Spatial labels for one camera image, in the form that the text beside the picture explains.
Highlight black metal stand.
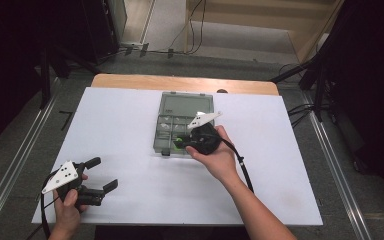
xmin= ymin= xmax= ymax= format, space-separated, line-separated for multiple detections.
xmin=269 ymin=49 xmax=335 ymax=123
xmin=39 ymin=43 xmax=102 ymax=110

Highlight thin black hanging cables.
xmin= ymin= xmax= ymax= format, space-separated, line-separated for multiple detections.
xmin=167 ymin=0 xmax=208 ymax=56

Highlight right hand-held gripper black cable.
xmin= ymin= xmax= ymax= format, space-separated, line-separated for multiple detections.
xmin=213 ymin=134 xmax=255 ymax=194

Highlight person's dark clothing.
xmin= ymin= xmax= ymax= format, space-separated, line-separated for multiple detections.
xmin=94 ymin=225 xmax=252 ymax=240

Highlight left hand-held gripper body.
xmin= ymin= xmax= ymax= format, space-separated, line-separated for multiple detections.
xmin=41 ymin=160 xmax=105 ymax=207

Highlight grey clear compartment box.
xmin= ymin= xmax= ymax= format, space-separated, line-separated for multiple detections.
xmin=152 ymin=91 xmax=215 ymax=158

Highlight black floor cables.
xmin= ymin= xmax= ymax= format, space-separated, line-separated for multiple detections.
xmin=287 ymin=103 xmax=331 ymax=130

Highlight person's left hand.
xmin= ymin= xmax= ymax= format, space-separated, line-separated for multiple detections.
xmin=50 ymin=173 xmax=90 ymax=235

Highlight person's right hand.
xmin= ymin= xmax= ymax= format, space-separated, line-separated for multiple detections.
xmin=184 ymin=124 xmax=245 ymax=188

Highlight black cabinet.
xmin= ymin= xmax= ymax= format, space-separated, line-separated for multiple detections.
xmin=80 ymin=0 xmax=128 ymax=65

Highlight hand-held gripper black cable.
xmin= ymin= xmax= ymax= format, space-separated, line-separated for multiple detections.
xmin=213 ymin=134 xmax=255 ymax=194
xmin=40 ymin=172 xmax=62 ymax=240

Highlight left hand-held gripper black cable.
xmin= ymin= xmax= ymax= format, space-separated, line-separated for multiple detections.
xmin=40 ymin=172 xmax=62 ymax=240

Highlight white table cover board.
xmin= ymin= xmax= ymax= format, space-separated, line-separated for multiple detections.
xmin=31 ymin=87 xmax=324 ymax=227

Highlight aluminium floor rail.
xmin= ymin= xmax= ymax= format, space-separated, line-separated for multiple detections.
xmin=0 ymin=77 xmax=63 ymax=234
xmin=299 ymin=90 xmax=373 ymax=240

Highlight dark curtain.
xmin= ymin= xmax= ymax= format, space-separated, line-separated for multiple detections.
xmin=308 ymin=0 xmax=384 ymax=209
xmin=0 ymin=0 xmax=93 ymax=158

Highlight wooden steps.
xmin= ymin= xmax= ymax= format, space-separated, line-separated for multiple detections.
xmin=185 ymin=0 xmax=345 ymax=65

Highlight white power strip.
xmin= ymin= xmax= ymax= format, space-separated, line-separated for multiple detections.
xmin=119 ymin=41 xmax=145 ymax=50

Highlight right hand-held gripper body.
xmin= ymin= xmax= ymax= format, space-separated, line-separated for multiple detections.
xmin=181 ymin=110 xmax=223 ymax=156

